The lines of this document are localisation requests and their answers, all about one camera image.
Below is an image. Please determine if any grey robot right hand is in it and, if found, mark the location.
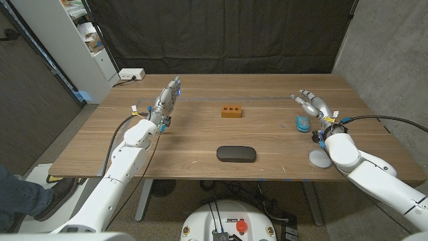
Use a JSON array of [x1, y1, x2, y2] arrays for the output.
[[290, 89, 346, 142]]

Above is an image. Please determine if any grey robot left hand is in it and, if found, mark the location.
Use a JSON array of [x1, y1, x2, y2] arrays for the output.
[[146, 75, 182, 132]]

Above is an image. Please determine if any teal blue phone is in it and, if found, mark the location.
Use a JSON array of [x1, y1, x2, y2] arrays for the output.
[[296, 115, 311, 133]]

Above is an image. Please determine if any white jar lid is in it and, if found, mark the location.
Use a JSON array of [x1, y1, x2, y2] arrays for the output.
[[308, 149, 332, 169]]

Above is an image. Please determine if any brown block with three holes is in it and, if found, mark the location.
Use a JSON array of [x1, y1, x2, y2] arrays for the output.
[[221, 104, 243, 118]]

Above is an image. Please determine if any black glasses case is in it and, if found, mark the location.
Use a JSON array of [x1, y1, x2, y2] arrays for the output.
[[216, 145, 257, 163]]

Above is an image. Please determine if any white power strip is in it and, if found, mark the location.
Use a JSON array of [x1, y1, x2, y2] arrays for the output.
[[118, 68, 146, 81]]

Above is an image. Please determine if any round black floor fan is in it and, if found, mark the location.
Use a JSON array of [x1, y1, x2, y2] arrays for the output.
[[150, 179, 177, 197]]

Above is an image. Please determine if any black backdrop curtain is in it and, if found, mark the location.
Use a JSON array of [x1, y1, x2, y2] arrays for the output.
[[86, 0, 358, 75]]

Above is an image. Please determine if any cardboard box with blue tape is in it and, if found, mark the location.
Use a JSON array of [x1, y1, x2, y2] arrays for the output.
[[85, 35, 104, 53]]

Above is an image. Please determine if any grey table leg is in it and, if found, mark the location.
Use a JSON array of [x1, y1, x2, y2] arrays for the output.
[[134, 179, 154, 222], [300, 180, 324, 227]]

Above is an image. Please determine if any white shelf cabinet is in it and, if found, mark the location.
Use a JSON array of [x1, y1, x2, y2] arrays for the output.
[[9, 0, 120, 104]]

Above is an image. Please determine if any white floor platform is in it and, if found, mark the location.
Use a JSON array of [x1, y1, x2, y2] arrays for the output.
[[18, 163, 103, 234]]

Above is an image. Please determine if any white robot torso base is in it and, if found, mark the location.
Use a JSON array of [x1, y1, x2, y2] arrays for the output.
[[180, 199, 278, 241]]

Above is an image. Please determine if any dark brown shoe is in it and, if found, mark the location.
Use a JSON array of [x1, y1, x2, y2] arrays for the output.
[[33, 177, 78, 222]]

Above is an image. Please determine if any person's leg in jeans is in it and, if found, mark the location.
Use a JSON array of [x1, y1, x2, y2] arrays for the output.
[[0, 163, 54, 232]]

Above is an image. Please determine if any black power strip cord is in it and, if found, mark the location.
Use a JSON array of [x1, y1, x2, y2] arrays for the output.
[[112, 76, 137, 88]]

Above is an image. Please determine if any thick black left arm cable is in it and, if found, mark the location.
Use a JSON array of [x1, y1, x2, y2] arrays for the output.
[[102, 112, 150, 177]]

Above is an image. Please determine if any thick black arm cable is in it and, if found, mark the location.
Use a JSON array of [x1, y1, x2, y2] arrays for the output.
[[340, 114, 428, 133], [102, 112, 150, 177]]

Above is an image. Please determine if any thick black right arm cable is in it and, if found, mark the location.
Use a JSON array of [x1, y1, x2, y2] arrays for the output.
[[340, 114, 428, 133]]

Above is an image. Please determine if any black door handle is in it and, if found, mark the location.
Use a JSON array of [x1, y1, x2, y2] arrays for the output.
[[0, 28, 20, 42]]

